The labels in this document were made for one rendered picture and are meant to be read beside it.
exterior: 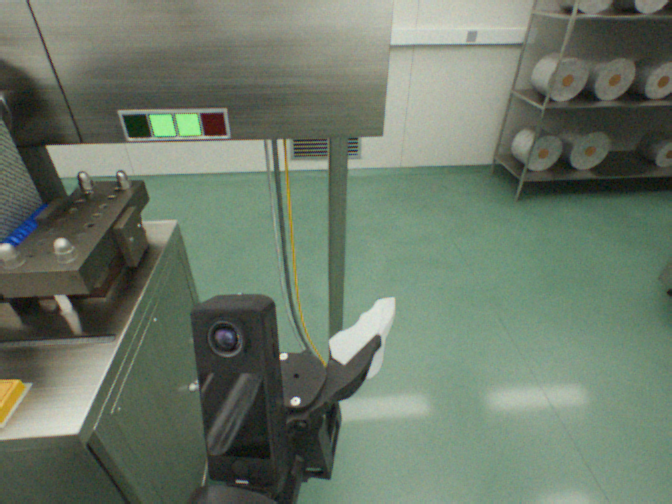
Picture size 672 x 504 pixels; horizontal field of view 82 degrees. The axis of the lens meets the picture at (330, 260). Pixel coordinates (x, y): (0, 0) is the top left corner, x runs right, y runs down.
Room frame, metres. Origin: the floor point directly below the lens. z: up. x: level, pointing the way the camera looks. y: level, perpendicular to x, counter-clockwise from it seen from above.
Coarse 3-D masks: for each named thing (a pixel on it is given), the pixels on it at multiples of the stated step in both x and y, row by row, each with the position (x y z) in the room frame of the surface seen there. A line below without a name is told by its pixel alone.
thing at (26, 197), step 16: (0, 144) 0.80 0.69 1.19; (0, 160) 0.78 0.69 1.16; (16, 160) 0.82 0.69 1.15; (0, 176) 0.75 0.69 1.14; (16, 176) 0.80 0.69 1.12; (0, 192) 0.73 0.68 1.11; (16, 192) 0.77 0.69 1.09; (32, 192) 0.82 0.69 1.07; (0, 208) 0.71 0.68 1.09; (16, 208) 0.75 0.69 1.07; (32, 208) 0.80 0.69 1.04; (0, 224) 0.69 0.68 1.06; (16, 224) 0.73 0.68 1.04; (0, 240) 0.67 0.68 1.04
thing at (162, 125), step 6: (156, 120) 0.94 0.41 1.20; (162, 120) 0.94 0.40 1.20; (168, 120) 0.94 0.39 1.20; (156, 126) 0.94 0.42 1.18; (162, 126) 0.94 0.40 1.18; (168, 126) 0.94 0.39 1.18; (156, 132) 0.94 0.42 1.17; (162, 132) 0.94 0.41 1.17; (168, 132) 0.94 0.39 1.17; (174, 132) 0.94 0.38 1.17
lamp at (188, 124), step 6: (180, 114) 0.95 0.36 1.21; (186, 114) 0.95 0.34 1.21; (192, 114) 0.95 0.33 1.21; (180, 120) 0.95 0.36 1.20; (186, 120) 0.95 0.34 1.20; (192, 120) 0.95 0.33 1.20; (180, 126) 0.95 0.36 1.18; (186, 126) 0.95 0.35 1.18; (192, 126) 0.95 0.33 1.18; (198, 126) 0.95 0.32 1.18; (180, 132) 0.95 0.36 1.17; (186, 132) 0.95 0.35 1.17; (192, 132) 0.95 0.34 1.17; (198, 132) 0.95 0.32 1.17
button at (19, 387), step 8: (0, 384) 0.40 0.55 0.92; (8, 384) 0.40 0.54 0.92; (16, 384) 0.40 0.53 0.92; (0, 392) 0.39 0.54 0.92; (8, 392) 0.39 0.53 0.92; (16, 392) 0.39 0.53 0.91; (0, 400) 0.37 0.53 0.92; (8, 400) 0.37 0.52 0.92; (16, 400) 0.39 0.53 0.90; (0, 408) 0.36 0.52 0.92; (8, 408) 0.37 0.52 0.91; (0, 416) 0.35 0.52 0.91
